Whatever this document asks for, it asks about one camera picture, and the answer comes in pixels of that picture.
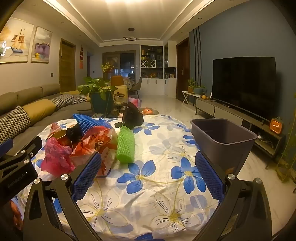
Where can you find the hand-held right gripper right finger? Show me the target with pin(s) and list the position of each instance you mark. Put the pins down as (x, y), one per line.
(208, 176)

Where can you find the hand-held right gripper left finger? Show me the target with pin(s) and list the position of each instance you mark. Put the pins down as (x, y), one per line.
(85, 176)

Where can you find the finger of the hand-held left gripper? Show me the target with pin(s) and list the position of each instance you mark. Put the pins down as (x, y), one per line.
(32, 144)
(5, 145)

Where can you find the pink plastic bag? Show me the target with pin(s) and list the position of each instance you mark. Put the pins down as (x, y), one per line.
(56, 155)

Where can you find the gold round tin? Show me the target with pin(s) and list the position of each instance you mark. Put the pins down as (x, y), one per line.
(59, 134)

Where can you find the red printed plastic bag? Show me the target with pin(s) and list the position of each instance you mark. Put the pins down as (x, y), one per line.
(92, 141)

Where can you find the purple plastic bin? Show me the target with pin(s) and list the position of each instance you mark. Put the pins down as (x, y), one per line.
(222, 141)

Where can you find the small black plastic bag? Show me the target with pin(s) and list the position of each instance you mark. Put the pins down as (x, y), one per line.
(74, 133)

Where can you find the green foam net sleeve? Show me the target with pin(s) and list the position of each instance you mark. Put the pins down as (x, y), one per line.
(125, 146)

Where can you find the blue foam net sleeve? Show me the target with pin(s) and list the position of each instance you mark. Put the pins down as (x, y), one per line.
(90, 121)

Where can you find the large black plastic bag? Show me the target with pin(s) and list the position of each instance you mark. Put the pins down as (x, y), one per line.
(133, 115)

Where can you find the large houndstooth cushion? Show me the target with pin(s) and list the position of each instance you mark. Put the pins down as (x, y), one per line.
(13, 125)

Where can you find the grey sofa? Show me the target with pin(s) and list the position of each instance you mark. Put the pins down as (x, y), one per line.
(46, 115)

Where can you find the yellow sofa cushion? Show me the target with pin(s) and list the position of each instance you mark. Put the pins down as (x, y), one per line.
(39, 109)

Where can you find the small houndstooth cushion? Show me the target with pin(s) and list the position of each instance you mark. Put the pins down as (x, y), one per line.
(62, 100)

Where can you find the blue floral tablecloth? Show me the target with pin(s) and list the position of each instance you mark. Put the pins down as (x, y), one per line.
(148, 185)

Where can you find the grey television cabinet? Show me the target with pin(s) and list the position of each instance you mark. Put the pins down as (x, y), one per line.
(226, 112)

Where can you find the leafy plant in teal pot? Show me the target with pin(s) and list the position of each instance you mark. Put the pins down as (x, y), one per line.
(99, 99)

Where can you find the tall green plant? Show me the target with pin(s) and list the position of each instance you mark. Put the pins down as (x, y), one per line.
(288, 150)

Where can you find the glass teapot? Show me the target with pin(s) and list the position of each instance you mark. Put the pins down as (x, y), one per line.
(120, 99)

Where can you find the white folding side table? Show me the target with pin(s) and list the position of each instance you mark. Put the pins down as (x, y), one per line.
(188, 93)

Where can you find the orange small speaker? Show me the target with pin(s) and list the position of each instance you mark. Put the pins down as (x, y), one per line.
(276, 126)

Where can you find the light wooden door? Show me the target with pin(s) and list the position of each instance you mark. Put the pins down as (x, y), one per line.
(67, 67)

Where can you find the plant in blue pot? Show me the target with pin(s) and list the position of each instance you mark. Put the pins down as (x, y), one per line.
(198, 90)

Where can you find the orange toy head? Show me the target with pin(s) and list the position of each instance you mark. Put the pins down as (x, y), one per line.
(148, 111)

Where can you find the plant in orange pot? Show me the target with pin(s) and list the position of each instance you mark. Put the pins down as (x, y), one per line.
(190, 89)

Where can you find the pink floor bag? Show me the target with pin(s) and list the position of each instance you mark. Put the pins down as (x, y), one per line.
(135, 102)

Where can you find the yellow armchair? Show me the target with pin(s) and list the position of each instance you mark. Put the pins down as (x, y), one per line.
(120, 90)

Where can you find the black television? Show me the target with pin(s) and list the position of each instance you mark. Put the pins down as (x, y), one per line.
(245, 85)

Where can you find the purple abstract painting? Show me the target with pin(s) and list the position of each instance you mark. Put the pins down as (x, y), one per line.
(41, 45)

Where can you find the orange dining chair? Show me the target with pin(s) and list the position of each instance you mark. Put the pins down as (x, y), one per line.
(116, 80)

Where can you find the white display cabinet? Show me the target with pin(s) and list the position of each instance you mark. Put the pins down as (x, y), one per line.
(157, 87)

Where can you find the sailboat painting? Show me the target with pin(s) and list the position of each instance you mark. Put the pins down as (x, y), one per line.
(16, 41)

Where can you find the grey dining chair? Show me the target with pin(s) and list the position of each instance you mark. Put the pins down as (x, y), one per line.
(138, 85)

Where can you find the yellow flower bouquet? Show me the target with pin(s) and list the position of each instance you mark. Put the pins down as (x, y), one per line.
(107, 67)

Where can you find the dark wooden door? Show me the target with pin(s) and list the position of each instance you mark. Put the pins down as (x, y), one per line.
(183, 69)

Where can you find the glass balcony door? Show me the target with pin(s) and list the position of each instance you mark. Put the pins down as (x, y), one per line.
(126, 64)

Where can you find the red wall decoration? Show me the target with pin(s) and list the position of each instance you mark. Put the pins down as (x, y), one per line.
(81, 58)

